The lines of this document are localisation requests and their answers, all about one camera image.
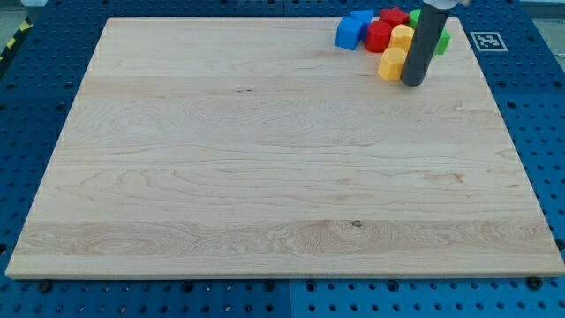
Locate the yellow hexagon block lower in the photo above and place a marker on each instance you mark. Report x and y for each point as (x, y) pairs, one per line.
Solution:
(391, 64)

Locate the red star block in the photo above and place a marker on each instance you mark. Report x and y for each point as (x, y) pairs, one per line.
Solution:
(394, 16)

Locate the blue cube block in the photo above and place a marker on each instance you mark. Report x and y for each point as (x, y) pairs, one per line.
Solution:
(349, 33)

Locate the red cylinder block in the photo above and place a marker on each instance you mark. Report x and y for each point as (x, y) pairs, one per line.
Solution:
(377, 36)

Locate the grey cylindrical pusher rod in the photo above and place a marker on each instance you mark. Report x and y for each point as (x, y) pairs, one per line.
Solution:
(430, 25)

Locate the large wooden board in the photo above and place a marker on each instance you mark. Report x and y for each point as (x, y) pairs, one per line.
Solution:
(255, 148)

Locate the white fiducial marker tag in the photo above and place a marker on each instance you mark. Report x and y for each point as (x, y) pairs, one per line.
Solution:
(486, 41)

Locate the green block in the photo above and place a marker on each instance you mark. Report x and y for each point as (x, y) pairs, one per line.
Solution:
(443, 43)
(414, 17)

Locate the black bolt right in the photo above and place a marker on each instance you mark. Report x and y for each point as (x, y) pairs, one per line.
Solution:
(535, 283)

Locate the blue block behind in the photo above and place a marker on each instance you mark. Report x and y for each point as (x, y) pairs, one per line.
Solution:
(365, 16)

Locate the green block left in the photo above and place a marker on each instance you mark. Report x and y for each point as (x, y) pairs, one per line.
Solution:
(414, 17)

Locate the yellow hexagon block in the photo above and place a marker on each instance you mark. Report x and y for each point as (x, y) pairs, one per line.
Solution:
(391, 64)
(401, 37)

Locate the green block right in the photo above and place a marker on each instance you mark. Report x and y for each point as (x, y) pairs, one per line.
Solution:
(443, 43)

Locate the yellow hexagon block upper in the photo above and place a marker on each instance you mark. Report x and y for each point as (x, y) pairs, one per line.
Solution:
(401, 37)

